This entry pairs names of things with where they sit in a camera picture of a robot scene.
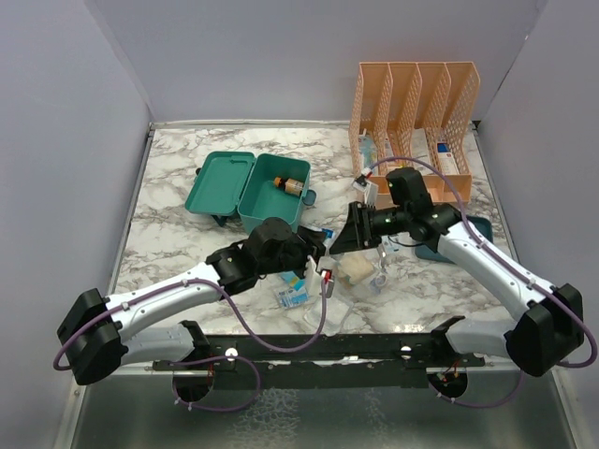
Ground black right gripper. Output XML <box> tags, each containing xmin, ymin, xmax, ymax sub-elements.
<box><xmin>330</xmin><ymin>200</ymin><xmax>411</xmax><ymax>253</ymax></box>

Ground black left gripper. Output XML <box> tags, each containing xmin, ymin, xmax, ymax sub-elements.
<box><xmin>258</xmin><ymin>228</ymin><xmax>328</xmax><ymax>282</ymax></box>

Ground white bottle blue label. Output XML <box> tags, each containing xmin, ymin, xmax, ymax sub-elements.
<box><xmin>320</xmin><ymin>227</ymin><xmax>334</xmax><ymax>239</ymax></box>

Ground amber bottle orange label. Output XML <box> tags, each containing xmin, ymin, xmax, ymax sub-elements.
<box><xmin>273</xmin><ymin>177</ymin><xmax>304</xmax><ymax>196</ymax></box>

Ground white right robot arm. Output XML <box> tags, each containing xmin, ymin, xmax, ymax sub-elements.
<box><xmin>329</xmin><ymin>167</ymin><xmax>585</xmax><ymax>377</ymax></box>

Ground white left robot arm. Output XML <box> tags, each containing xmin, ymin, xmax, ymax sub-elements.
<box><xmin>52</xmin><ymin>218</ymin><xmax>327</xmax><ymax>385</ymax></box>

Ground green plastic medicine box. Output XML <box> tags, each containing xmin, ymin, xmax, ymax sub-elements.
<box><xmin>184</xmin><ymin>151</ymin><xmax>316</xmax><ymax>232</ymax></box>

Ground red white medicine box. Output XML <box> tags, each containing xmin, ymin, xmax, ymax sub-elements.
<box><xmin>383</xmin><ymin>134</ymin><xmax>395</xmax><ymax>158</ymax></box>

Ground blue white medicine box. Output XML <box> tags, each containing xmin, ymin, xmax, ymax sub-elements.
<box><xmin>436</xmin><ymin>131</ymin><xmax>460</xmax><ymax>175</ymax></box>

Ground zip bag of bandages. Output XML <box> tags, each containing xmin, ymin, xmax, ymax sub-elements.
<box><xmin>335</xmin><ymin>253</ymin><xmax>377</xmax><ymax>295</ymax></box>

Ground blue cotton swab bag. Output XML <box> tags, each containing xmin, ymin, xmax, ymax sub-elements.
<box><xmin>279</xmin><ymin>271</ymin><xmax>304</xmax><ymax>290</ymax></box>

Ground light blue mask packet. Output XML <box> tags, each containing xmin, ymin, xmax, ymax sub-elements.
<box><xmin>378</xmin><ymin>236</ymin><xmax>413</xmax><ymax>257</ymax></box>

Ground tape roll in bag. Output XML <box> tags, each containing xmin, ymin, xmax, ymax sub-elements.
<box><xmin>365</xmin><ymin>273</ymin><xmax>387</xmax><ymax>296</ymax></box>

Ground zip bag of blue packets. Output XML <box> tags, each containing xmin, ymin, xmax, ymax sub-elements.
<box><xmin>275</xmin><ymin>281</ymin><xmax>309</xmax><ymax>309</ymax></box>

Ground white gauze pad packet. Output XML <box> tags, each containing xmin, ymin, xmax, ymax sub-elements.
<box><xmin>304</xmin><ymin>296</ymin><xmax>354</xmax><ymax>337</ymax></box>

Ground blue toothbrush package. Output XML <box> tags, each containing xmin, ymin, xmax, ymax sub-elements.
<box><xmin>358</xmin><ymin>133</ymin><xmax>377</xmax><ymax>169</ymax></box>

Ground dark teal divided tray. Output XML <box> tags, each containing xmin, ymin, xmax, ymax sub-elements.
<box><xmin>414</xmin><ymin>215</ymin><xmax>493</xmax><ymax>267</ymax></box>

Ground orange plastic file organizer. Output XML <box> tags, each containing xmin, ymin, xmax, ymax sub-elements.
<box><xmin>348</xmin><ymin>62</ymin><xmax>480</xmax><ymax>209</ymax></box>

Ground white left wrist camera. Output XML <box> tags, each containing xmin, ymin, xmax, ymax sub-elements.
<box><xmin>304</xmin><ymin>255</ymin><xmax>336</xmax><ymax>299</ymax></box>

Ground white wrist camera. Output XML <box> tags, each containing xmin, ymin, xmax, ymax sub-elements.
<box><xmin>352</xmin><ymin>170</ymin><xmax>378</xmax><ymax>207</ymax></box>
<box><xmin>304</xmin><ymin>255</ymin><xmax>336</xmax><ymax>299</ymax></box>

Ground black handled scissors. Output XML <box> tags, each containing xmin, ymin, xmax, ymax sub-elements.
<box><xmin>376</xmin><ymin>245</ymin><xmax>387</xmax><ymax>273</ymax></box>

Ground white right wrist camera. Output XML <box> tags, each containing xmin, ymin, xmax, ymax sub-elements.
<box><xmin>352</xmin><ymin>170</ymin><xmax>378</xmax><ymax>207</ymax></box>

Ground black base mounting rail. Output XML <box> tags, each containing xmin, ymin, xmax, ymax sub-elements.
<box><xmin>153</xmin><ymin>318</ymin><xmax>485</xmax><ymax>390</ymax></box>

